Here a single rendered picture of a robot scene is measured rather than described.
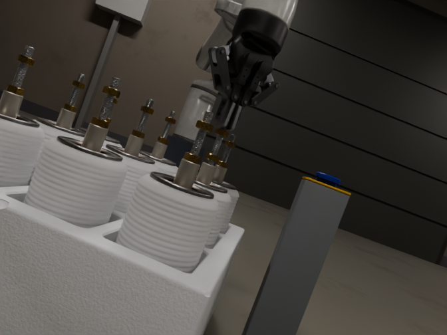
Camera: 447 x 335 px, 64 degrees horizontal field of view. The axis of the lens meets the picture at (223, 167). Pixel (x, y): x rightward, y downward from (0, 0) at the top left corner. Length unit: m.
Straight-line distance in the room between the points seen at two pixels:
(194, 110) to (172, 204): 0.81
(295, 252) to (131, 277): 0.29
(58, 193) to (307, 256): 0.36
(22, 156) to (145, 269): 0.22
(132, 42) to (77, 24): 0.58
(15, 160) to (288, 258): 0.39
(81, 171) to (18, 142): 0.10
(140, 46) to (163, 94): 0.55
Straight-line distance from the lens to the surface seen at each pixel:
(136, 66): 3.99
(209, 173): 0.51
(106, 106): 0.44
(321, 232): 0.56
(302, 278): 0.57
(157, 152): 0.65
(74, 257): 0.37
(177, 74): 3.92
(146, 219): 0.37
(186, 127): 1.15
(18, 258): 0.41
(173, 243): 0.37
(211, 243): 0.51
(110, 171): 0.41
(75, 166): 0.40
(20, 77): 0.51
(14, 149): 0.48
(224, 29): 1.06
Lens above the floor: 0.30
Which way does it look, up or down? 2 degrees down
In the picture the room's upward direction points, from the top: 21 degrees clockwise
